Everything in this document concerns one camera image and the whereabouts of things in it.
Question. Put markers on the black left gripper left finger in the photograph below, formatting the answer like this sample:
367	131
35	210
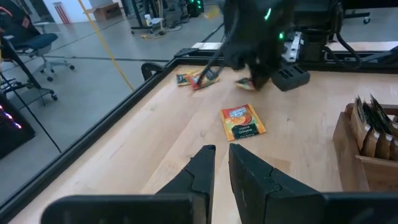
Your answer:
192	193

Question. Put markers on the black computer case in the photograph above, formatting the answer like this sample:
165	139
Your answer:
15	137

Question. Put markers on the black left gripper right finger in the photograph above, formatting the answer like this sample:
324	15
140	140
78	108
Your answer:
258	193

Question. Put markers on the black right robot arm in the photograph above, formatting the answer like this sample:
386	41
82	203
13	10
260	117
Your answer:
314	18

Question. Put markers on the red striped white panel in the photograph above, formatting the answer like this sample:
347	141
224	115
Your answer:
62	13

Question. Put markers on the black metal table frame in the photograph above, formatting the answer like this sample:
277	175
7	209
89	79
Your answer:
93	128

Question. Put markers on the wooden tea box organizer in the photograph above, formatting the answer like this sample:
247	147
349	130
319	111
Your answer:
348	155

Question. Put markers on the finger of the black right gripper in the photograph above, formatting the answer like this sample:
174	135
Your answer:
255	79
289	77

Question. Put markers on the blue office chair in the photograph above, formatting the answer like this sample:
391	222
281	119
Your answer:
37	42

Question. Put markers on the cardboard box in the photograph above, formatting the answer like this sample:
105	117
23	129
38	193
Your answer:
107	11

